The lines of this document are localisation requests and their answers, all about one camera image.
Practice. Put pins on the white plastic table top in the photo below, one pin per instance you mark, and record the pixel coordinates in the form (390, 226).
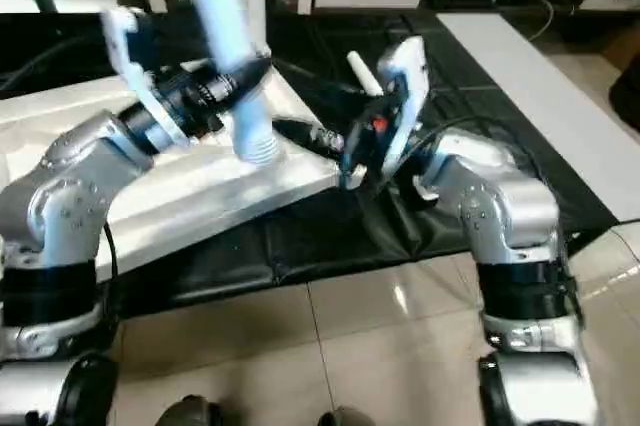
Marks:
(200, 186)

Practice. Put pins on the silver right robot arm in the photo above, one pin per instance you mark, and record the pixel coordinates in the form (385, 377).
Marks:
(500, 216)

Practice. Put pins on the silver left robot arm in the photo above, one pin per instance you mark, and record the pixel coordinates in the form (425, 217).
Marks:
(70, 206)

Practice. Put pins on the black work mat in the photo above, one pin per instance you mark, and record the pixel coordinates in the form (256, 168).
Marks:
(470, 116)

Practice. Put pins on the white flat board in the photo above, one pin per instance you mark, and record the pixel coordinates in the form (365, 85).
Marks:
(550, 106)

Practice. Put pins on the black right robot foot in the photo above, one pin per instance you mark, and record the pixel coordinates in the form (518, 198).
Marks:
(348, 417)

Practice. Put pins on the black robot foot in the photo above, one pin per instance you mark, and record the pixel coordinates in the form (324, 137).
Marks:
(188, 413)
(348, 417)

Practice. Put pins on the brown cardboard box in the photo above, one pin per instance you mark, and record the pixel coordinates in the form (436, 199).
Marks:
(622, 41)

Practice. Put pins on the black left robot foot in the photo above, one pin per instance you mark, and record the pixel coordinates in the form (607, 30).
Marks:
(188, 413)

